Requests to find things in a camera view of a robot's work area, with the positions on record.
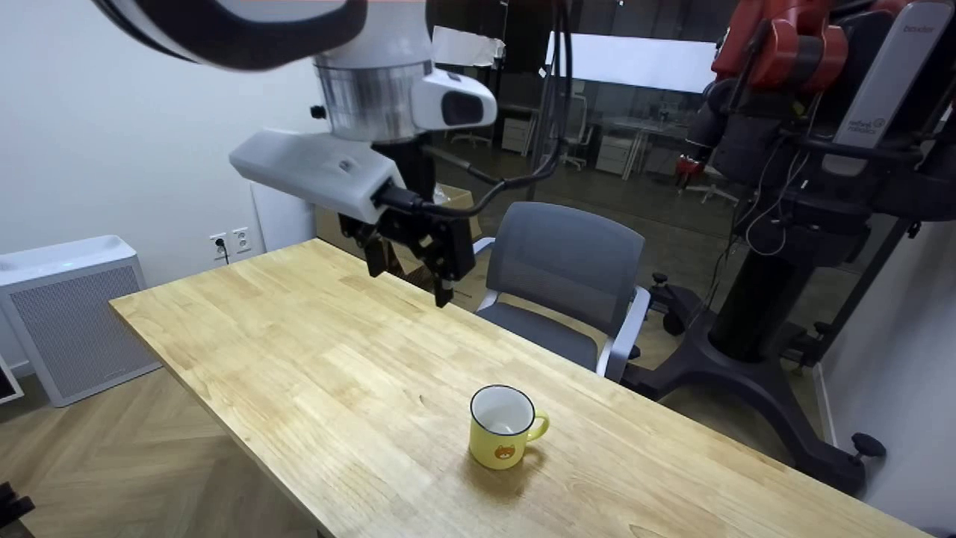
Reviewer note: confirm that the white drawer cabinet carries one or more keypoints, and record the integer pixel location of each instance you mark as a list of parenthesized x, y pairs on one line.
[(517, 134), (614, 155)]

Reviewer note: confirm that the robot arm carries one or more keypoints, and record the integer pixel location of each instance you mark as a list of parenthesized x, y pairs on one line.
[(373, 90)]

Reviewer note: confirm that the grey office chair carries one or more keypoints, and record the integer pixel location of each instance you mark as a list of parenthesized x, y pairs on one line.
[(564, 261)]

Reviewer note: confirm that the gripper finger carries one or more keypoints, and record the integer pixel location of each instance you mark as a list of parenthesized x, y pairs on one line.
[(452, 250), (376, 250)]

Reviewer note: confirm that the yellow mug with bear print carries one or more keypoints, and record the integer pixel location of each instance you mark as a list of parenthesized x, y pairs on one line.
[(502, 441)]

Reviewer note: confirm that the cardboard box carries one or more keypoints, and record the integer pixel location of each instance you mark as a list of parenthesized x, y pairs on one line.
[(457, 198)]

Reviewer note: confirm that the white panel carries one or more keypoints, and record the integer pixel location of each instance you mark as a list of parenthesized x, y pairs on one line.
[(284, 218)]

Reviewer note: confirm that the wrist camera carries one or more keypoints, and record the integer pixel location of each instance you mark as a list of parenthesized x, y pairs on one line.
[(314, 168)]

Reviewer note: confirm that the white office chair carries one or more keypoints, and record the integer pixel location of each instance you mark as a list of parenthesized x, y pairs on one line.
[(576, 131)]

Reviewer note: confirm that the white air purifier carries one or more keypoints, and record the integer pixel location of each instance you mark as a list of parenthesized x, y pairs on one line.
[(71, 329)]

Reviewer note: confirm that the wall socket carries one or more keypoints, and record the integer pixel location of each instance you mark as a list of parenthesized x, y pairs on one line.
[(241, 239), (218, 240)]

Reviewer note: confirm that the red and black robot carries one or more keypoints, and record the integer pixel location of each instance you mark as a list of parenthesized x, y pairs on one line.
[(792, 149)]

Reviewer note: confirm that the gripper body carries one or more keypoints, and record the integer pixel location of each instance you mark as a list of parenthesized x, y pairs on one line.
[(409, 168)]

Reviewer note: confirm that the whiteboard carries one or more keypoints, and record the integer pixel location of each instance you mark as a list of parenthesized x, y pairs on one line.
[(635, 63)]

